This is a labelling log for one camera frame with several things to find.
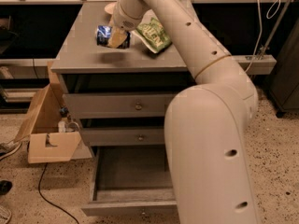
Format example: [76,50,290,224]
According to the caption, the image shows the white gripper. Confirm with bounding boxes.
[107,0,147,49]

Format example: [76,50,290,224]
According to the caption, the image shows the blue pepsi can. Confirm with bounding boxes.
[95,25,131,49]

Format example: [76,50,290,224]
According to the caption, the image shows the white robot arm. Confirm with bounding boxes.
[112,0,261,224]

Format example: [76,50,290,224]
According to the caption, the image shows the grey wooden drawer cabinet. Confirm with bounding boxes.
[50,0,221,151]

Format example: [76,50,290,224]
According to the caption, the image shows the grey top drawer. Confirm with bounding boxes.
[59,72,200,119]

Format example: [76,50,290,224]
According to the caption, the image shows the grey drawer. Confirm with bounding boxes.
[59,72,200,119]
[82,145,177,217]
[80,117,164,147]

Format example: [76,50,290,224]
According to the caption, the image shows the grey middle drawer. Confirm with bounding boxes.
[80,117,164,147]

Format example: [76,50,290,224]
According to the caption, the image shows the grey bottom drawer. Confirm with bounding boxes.
[82,145,177,217]

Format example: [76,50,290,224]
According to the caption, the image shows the white paper bowl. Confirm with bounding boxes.
[105,2,116,15]

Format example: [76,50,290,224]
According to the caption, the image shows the green chip bag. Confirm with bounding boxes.
[134,18,172,54]

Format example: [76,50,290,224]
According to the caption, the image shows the open cardboard box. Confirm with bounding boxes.
[14,62,81,164]

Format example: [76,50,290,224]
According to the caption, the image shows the dark grey side cabinet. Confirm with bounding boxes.
[264,19,299,118]

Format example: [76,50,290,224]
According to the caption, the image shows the metal tripod pole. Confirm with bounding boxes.
[253,0,293,59]

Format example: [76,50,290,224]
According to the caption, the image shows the black shoe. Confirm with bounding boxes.
[0,180,12,195]

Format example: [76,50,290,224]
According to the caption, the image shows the black floor cable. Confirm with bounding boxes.
[37,162,80,224]

